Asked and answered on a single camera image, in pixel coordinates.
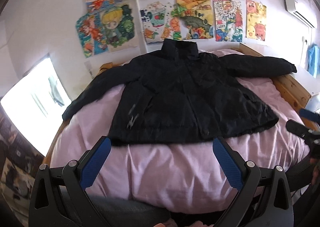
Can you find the busy city 2024 drawing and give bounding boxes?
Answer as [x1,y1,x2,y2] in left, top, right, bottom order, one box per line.
[213,0,243,42]

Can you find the red-haired mermaid drawing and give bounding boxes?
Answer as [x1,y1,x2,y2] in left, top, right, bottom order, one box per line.
[75,14,108,58]

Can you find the grey whale landscape drawing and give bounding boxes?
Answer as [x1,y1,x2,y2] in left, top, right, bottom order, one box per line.
[176,0,214,40]

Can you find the blue cloth on wall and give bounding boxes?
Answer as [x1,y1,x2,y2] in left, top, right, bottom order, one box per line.
[307,44,319,78]

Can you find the white wall switch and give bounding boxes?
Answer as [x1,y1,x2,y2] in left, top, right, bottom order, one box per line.
[84,61,95,79]

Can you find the pink pigs drawing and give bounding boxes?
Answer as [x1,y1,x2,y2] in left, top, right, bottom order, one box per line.
[246,0,267,41]

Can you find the white wall air conditioner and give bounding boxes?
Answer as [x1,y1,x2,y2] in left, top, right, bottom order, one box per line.
[285,0,317,29]

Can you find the blond boy drawing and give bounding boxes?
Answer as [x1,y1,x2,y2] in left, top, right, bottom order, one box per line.
[99,3,139,52]

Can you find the black puffer jacket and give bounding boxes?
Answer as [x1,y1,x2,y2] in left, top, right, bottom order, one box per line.
[62,39,297,146]

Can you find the fruit drink drawing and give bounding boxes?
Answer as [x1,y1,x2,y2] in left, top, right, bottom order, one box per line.
[140,1,182,44]

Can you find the dark clothed operator body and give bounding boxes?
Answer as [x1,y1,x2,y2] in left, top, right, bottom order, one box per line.
[285,156,320,227]

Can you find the bright window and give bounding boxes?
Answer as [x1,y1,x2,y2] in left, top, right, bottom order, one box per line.
[1,57,71,155]

